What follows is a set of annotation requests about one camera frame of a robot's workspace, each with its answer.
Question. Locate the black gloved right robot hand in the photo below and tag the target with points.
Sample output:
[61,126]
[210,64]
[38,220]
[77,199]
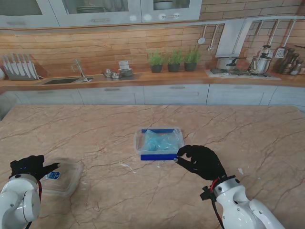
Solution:
[205,164]

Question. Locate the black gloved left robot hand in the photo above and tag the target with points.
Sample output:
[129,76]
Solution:
[28,167]

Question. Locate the clear plastic lid blue label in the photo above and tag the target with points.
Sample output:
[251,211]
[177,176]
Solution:
[62,176]

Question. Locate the clear plastic crate blue latches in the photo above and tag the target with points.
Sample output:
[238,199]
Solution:
[159,157]

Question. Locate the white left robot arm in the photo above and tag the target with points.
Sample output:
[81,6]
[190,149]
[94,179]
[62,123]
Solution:
[16,202]

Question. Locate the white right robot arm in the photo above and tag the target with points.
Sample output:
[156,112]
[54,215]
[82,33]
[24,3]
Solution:
[240,207]

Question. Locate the printed kitchen backdrop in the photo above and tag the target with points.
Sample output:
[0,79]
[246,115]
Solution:
[95,47]

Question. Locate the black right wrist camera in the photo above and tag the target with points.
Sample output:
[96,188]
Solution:
[206,194]

